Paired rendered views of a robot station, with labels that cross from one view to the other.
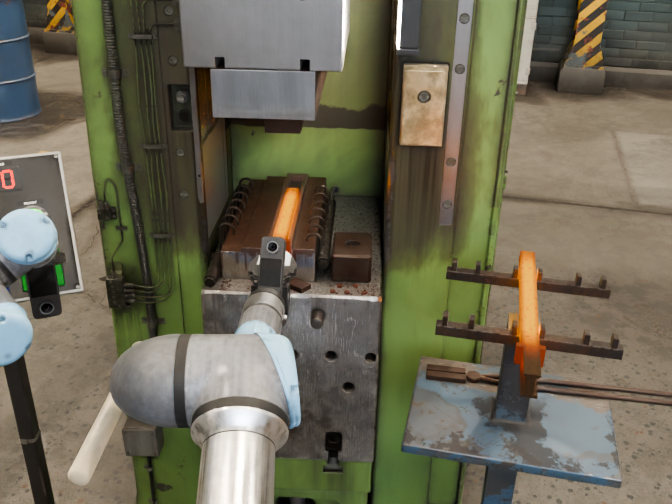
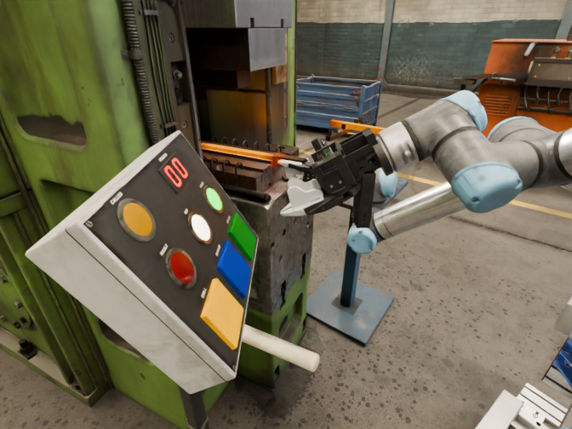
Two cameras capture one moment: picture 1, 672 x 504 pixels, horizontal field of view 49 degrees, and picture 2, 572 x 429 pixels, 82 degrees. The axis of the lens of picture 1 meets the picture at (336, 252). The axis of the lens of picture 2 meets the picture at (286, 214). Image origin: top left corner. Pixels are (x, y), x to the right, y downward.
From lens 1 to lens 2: 1.43 m
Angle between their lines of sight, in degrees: 57
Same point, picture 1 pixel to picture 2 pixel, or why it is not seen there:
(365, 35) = not seen: hidden behind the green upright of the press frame
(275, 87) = (272, 42)
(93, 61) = (111, 43)
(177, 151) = (182, 124)
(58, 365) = not seen: outside the picture
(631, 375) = not seen: hidden behind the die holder
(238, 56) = (260, 17)
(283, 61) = (275, 20)
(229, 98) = (256, 54)
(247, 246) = (263, 168)
